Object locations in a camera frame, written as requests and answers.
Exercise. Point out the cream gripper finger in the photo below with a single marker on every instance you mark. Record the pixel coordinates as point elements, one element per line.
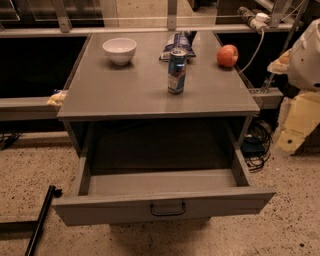
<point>280,65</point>
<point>298,117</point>

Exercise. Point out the blue silver redbull can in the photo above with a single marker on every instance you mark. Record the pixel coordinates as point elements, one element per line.
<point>177,70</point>

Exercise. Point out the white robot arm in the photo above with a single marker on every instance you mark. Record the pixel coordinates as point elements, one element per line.
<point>304,62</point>

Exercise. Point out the grey cabinet with top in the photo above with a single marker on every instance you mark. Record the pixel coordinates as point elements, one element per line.
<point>101,90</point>

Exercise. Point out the grey open top drawer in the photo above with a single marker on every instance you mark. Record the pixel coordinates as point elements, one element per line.
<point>217,186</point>

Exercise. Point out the white power strip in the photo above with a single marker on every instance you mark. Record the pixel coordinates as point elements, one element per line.
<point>257,22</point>

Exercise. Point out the red apple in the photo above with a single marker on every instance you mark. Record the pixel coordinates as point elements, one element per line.
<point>227,56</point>

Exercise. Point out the blue chip bag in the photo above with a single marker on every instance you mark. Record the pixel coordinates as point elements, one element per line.
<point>183,39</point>

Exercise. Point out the white ceramic bowl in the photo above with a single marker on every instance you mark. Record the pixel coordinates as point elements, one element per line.
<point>120,50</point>

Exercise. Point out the black pole on floor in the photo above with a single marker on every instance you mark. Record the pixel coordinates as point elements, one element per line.
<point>35,237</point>

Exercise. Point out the black drawer handle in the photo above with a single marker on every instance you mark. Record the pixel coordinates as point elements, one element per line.
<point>167,210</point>

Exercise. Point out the grey metal rail frame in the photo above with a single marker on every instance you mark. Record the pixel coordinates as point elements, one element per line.
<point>29,108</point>

